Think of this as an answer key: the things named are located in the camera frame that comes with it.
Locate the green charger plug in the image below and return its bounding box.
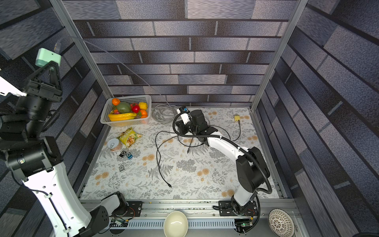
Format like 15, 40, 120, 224
35, 48, 62, 67

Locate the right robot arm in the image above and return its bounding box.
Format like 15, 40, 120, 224
23, 106, 272, 215

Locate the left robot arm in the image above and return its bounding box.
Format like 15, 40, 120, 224
1, 61, 129, 237

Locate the yellow plastic corn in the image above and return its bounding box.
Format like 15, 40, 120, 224
138, 102, 148, 110

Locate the orange plastic tangerine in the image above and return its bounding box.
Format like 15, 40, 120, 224
112, 98, 120, 106

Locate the yellow plastic banana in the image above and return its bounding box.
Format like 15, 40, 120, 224
108, 112, 137, 121

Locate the yellow corn chips bag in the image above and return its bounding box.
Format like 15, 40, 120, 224
118, 127, 142, 148

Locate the white plastic fruit basket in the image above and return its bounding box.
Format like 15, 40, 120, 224
100, 95, 152, 127

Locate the green plastic mango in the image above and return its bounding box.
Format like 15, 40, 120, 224
116, 102, 131, 114

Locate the blue mp3 player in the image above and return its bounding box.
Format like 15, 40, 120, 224
126, 153, 133, 160

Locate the pull-tab food can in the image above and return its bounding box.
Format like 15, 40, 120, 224
107, 138, 123, 152

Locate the cream ceramic bowl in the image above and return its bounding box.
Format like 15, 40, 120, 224
163, 211, 189, 237

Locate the white woven plate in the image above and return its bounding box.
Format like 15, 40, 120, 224
268, 208, 295, 237

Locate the black charging cable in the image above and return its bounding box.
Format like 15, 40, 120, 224
154, 118, 242, 189

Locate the coiled grey cable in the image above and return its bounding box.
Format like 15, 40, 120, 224
151, 103, 180, 125

